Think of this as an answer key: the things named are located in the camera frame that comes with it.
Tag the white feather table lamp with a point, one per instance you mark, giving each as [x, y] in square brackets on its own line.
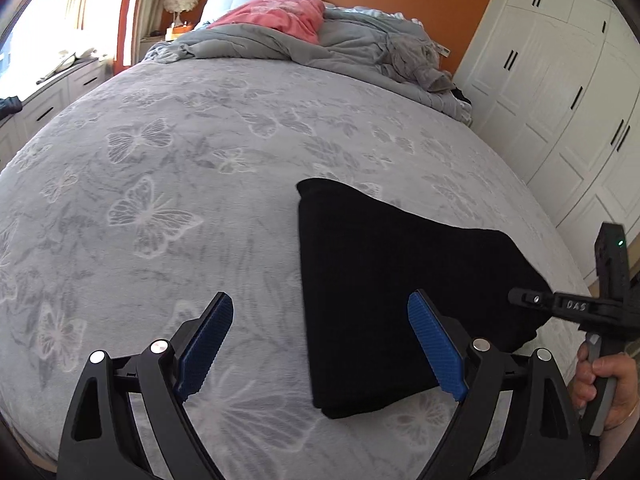
[181, 2]

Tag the pink pillow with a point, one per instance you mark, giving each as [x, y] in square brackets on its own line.
[270, 15]

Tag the white wall switch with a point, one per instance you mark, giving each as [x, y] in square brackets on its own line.
[442, 50]

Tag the dark blue clothes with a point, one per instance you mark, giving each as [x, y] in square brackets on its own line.
[10, 107]

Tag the white wardrobe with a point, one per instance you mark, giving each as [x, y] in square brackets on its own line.
[540, 85]

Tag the grey butterfly print bedspread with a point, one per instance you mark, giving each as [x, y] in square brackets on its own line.
[175, 160]

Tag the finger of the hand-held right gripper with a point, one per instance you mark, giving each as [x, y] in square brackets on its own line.
[530, 298]

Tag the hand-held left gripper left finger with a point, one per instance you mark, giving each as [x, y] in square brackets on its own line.
[207, 345]

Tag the grey duvet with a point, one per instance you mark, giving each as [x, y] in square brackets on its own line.
[250, 45]

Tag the person's right hand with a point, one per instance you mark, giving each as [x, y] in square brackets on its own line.
[627, 385]

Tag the black pants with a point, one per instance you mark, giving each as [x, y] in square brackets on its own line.
[400, 285]

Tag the white sheer curtain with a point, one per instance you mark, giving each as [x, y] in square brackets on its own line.
[156, 0]

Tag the white nightstand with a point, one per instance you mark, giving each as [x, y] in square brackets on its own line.
[155, 39]

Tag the grey crumpled garment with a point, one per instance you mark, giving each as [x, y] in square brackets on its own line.
[415, 60]

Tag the white window seat cabinet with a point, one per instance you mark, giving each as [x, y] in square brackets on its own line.
[50, 105]

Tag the window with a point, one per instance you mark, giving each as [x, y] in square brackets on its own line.
[30, 35]

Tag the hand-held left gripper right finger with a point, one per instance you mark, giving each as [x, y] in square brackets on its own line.
[435, 342]

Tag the grey items on window seat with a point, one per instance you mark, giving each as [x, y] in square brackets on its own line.
[70, 62]

